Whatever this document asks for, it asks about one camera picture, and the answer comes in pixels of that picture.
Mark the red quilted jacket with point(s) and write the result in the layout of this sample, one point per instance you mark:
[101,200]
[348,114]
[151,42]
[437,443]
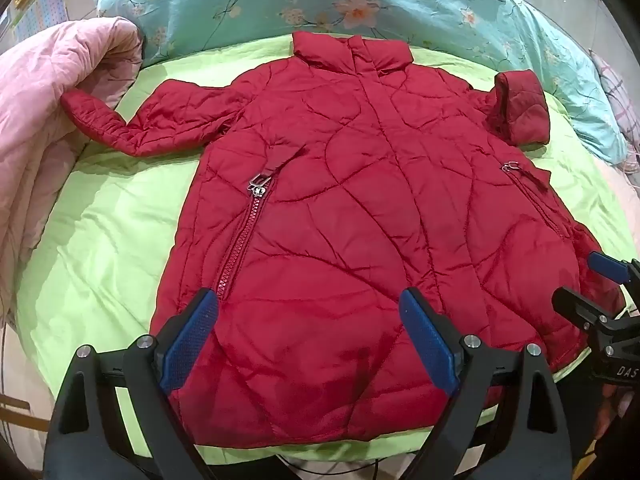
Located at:
[350,200]

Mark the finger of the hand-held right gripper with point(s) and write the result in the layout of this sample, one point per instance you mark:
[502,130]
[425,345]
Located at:
[580,305]
[607,266]

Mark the green bed sheet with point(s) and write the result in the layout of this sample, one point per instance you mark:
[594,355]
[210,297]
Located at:
[110,240]

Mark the light blue dotted cloth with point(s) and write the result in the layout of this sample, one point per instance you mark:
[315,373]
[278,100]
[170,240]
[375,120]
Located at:
[42,12]

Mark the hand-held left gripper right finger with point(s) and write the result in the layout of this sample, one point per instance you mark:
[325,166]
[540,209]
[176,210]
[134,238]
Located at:
[425,340]

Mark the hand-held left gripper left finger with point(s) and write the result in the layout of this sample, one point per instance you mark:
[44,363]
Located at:
[192,332]

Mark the teal floral quilt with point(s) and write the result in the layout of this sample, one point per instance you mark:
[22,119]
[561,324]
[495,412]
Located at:
[240,5]

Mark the pink plaid pillow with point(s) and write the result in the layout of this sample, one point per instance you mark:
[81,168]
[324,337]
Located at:
[617,95]

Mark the pink quilt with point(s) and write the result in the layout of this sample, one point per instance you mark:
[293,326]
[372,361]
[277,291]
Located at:
[40,125]

